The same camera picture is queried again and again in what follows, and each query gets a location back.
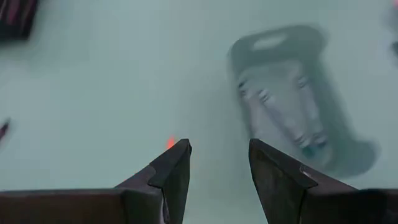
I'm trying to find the orange crayon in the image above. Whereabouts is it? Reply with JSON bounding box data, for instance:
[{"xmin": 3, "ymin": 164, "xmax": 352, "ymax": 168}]
[{"xmin": 164, "ymin": 134, "xmax": 177, "ymax": 151}]

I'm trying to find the clear centre tray with screws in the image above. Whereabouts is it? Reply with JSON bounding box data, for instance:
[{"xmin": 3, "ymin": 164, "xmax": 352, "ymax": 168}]
[{"xmin": 226, "ymin": 24, "xmax": 382, "ymax": 179}]

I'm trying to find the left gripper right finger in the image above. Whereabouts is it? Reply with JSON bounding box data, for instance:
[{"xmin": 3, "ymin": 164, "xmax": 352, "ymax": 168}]
[{"xmin": 248, "ymin": 138, "xmax": 398, "ymax": 224}]

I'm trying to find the black plastic basket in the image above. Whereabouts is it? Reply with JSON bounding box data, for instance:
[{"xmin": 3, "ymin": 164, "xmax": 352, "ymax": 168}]
[{"xmin": 0, "ymin": 0, "xmax": 40, "ymax": 42}]

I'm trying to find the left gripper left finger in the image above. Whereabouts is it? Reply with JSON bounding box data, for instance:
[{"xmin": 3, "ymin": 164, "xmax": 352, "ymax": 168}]
[{"xmin": 0, "ymin": 138, "xmax": 193, "ymax": 224}]

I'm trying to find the blue crayon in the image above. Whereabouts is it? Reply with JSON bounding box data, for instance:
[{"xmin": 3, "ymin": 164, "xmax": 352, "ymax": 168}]
[
  {"xmin": 257, "ymin": 58, "xmax": 330, "ymax": 147},
  {"xmin": 238, "ymin": 76, "xmax": 315, "ymax": 150}
]

